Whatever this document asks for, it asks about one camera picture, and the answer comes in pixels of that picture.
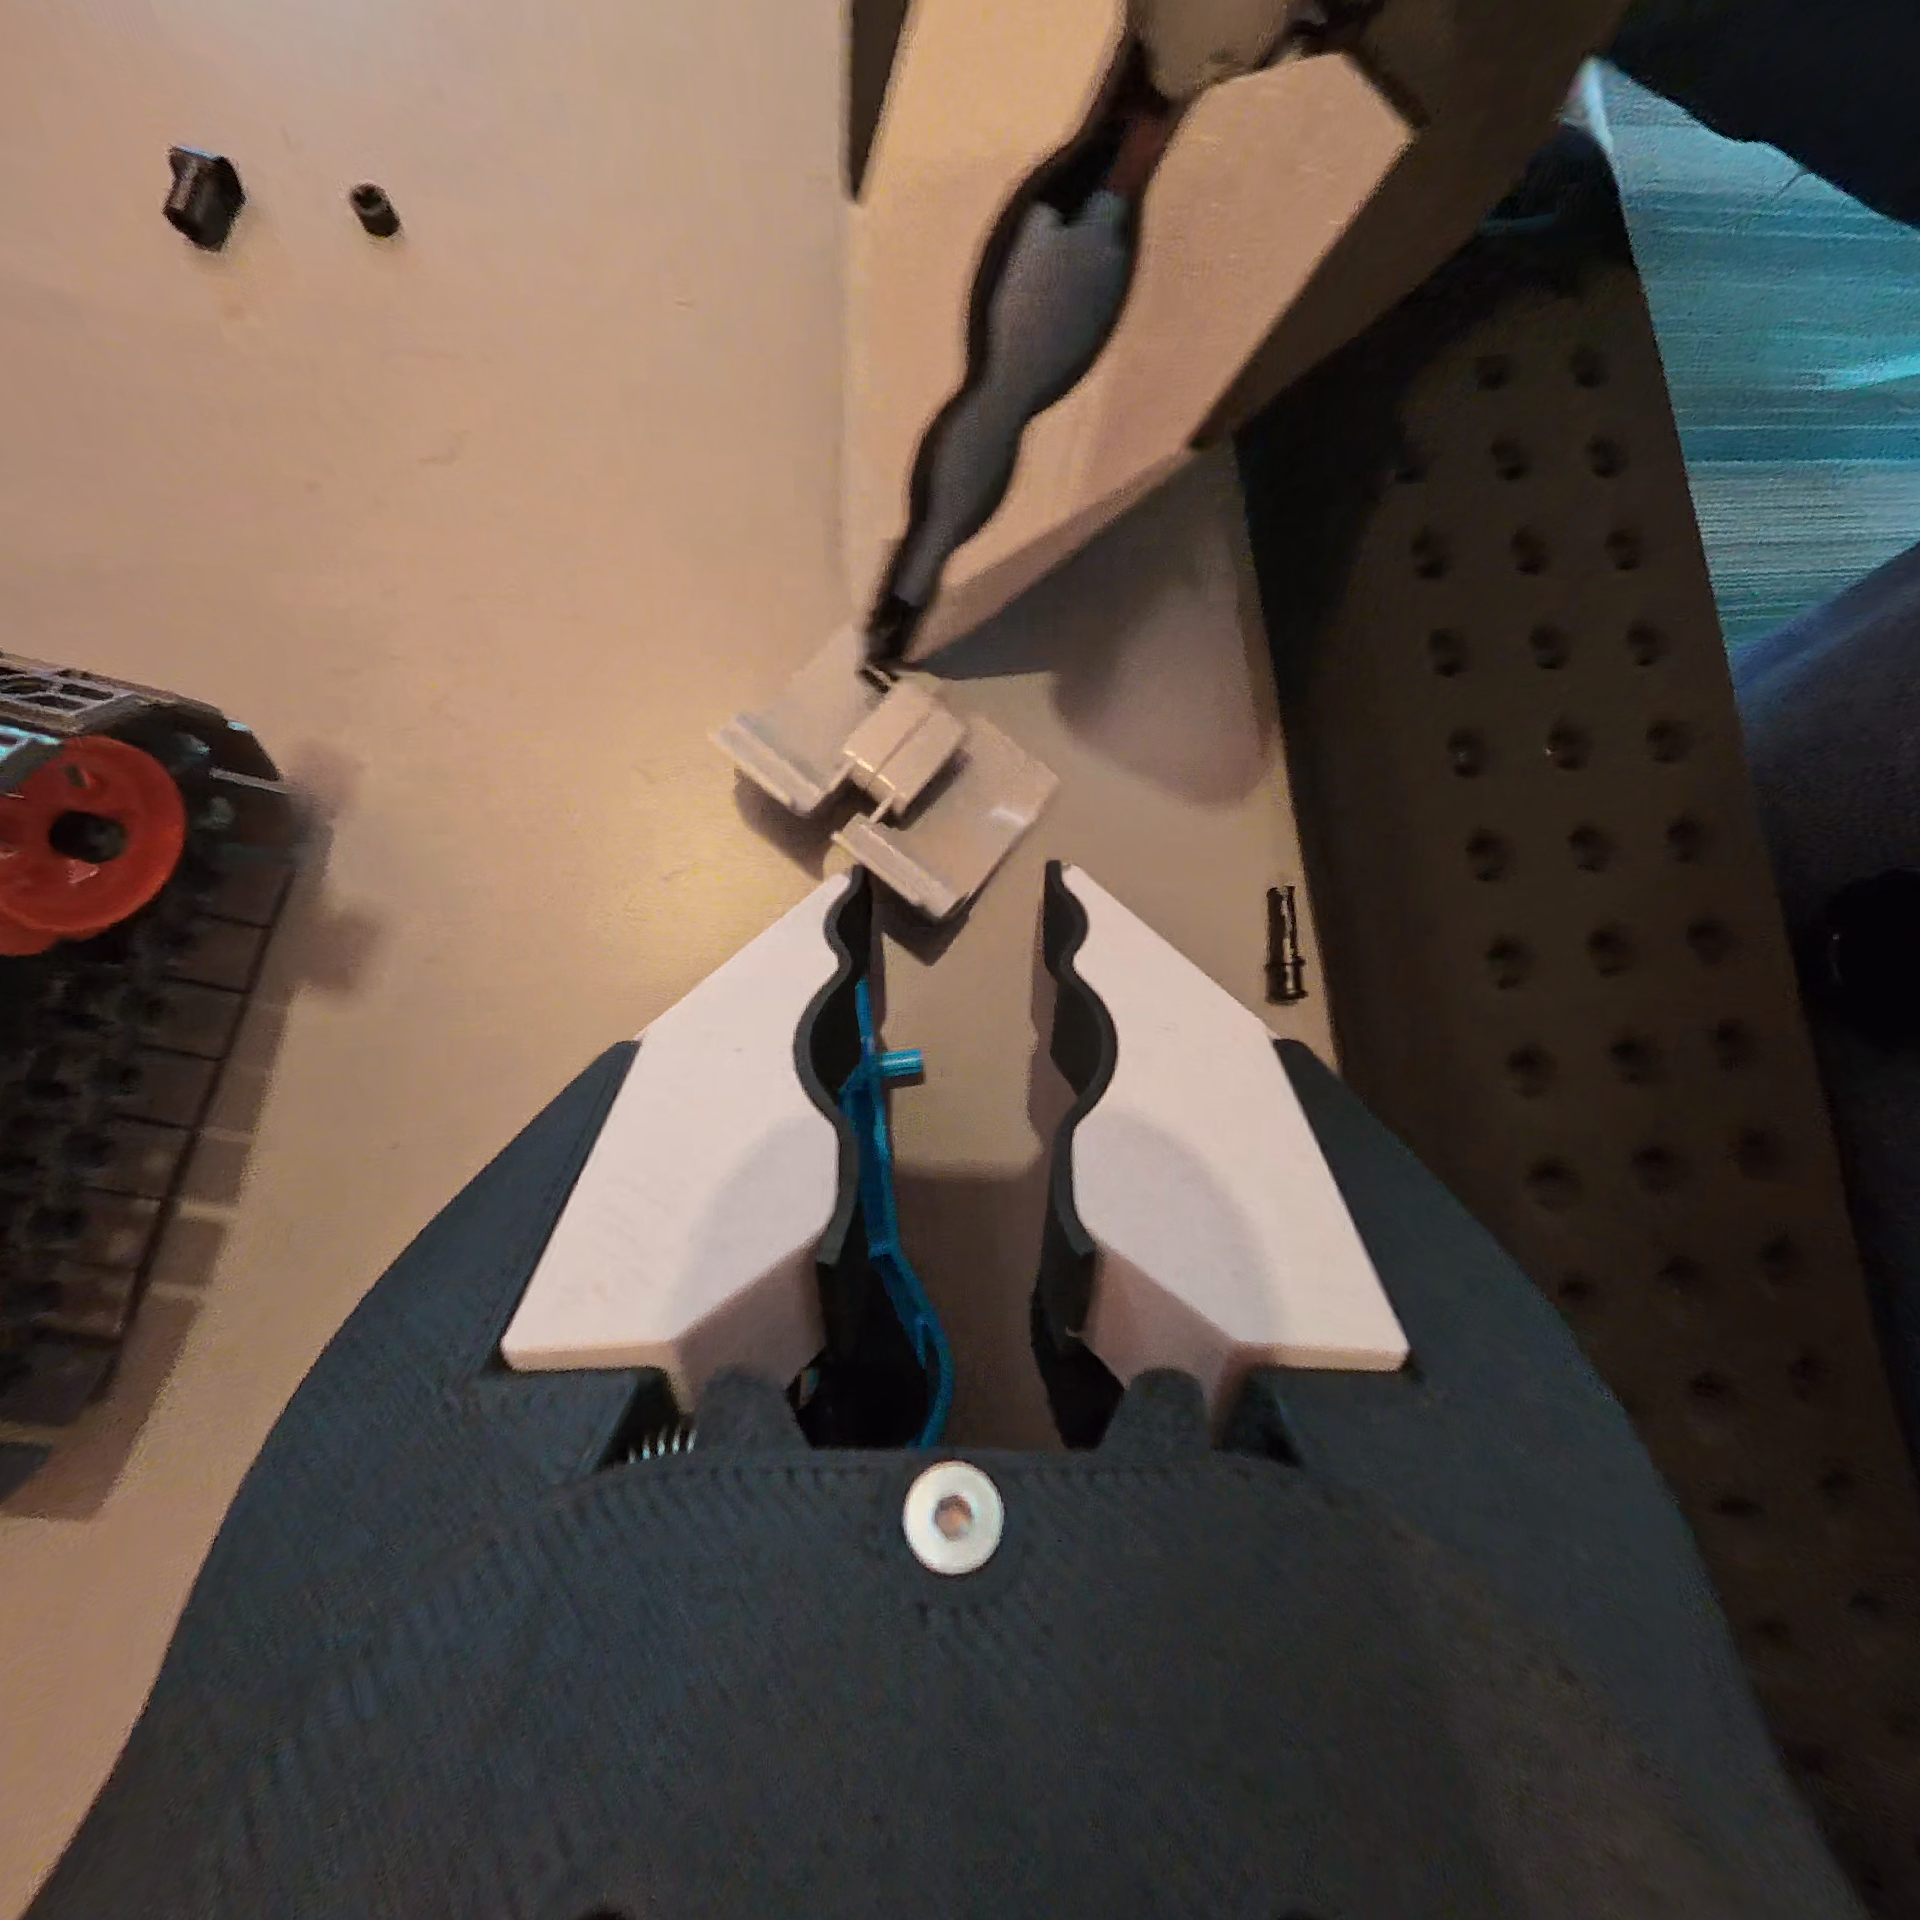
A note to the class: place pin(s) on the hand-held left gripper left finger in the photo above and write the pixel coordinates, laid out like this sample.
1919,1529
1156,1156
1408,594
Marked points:
675,1186

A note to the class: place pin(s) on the blue plastic brick tool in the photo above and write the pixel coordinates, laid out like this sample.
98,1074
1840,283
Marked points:
867,1186

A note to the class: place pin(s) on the grey plastic panel assembly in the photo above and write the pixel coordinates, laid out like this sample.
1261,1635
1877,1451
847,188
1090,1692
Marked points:
961,819

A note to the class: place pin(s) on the grey orange tracked toy robot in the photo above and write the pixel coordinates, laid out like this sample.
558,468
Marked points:
121,1050

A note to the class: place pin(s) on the black plastic pin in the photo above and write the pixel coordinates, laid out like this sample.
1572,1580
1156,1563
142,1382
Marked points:
1287,942

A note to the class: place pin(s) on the black perforated armrest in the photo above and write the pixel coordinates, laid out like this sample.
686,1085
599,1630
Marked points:
1560,840

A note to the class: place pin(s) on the black plastic connector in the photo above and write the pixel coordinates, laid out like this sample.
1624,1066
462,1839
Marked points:
203,199

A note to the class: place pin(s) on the small black bushing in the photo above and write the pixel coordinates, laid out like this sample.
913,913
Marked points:
376,209

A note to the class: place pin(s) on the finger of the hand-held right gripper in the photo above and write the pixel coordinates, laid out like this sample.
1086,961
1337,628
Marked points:
931,272
1260,252

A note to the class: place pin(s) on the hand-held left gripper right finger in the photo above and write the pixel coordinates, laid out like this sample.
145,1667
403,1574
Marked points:
1230,1186

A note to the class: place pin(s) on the person's right forearm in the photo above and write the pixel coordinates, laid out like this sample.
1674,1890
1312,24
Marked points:
1772,91

